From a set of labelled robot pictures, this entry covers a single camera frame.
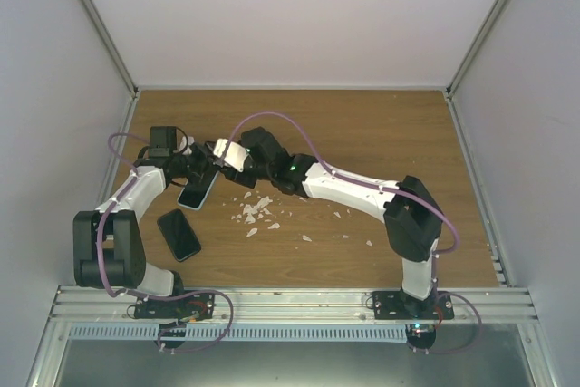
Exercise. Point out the right aluminium frame post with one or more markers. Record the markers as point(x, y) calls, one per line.
point(495, 12)

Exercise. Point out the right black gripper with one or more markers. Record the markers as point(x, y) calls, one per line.
point(231, 175)

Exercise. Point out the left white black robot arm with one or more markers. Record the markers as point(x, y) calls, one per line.
point(108, 252)

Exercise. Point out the aluminium front rail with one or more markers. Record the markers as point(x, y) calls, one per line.
point(254, 305)

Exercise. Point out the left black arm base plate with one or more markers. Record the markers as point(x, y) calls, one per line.
point(189, 309)

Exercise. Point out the black phone case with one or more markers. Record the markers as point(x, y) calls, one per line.
point(214, 159)

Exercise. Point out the slotted grey cable duct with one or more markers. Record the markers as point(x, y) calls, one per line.
point(351, 333)

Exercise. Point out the aluminium frame post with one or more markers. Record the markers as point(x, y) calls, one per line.
point(495, 12)
point(100, 28)

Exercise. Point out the black phone lower left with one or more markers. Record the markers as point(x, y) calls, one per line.
point(180, 237)

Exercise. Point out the white debris pile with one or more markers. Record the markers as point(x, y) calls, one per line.
point(294, 221)

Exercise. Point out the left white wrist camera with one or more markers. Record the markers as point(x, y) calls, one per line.
point(186, 144)

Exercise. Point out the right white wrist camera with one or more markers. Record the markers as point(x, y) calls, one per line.
point(231, 154)

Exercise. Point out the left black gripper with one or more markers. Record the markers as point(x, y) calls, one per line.
point(206, 164)

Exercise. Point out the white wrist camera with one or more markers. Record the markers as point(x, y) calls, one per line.
point(186, 144)
point(231, 154)

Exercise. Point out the phone in light blue case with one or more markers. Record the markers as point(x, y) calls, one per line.
point(195, 193)

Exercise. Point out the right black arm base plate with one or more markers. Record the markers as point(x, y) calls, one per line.
point(397, 305)

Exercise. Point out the left aluminium frame post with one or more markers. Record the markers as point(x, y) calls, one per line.
point(100, 28)

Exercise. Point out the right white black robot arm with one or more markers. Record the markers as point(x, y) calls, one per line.
point(406, 208)

